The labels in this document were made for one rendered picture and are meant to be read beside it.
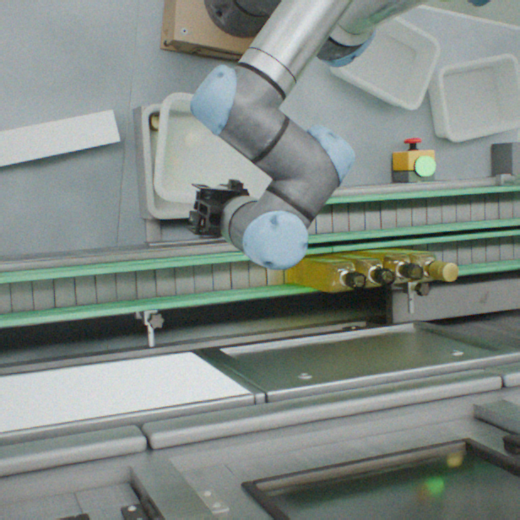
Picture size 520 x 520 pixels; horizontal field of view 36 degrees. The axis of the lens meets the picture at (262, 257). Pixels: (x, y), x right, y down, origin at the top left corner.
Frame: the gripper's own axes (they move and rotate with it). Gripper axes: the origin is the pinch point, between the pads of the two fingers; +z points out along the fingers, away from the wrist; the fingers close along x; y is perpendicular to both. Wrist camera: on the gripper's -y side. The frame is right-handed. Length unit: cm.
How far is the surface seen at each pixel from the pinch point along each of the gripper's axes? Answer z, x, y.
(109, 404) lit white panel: -18.7, 28.0, 18.5
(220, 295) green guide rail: 12.8, 19.8, -7.1
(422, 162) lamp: 28, -8, -55
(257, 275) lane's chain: 20.5, 17.4, -17.0
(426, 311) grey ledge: 20, 24, -57
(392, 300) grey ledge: 20, 21, -49
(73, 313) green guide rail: 10.8, 23.4, 20.2
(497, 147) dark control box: 36, -13, -80
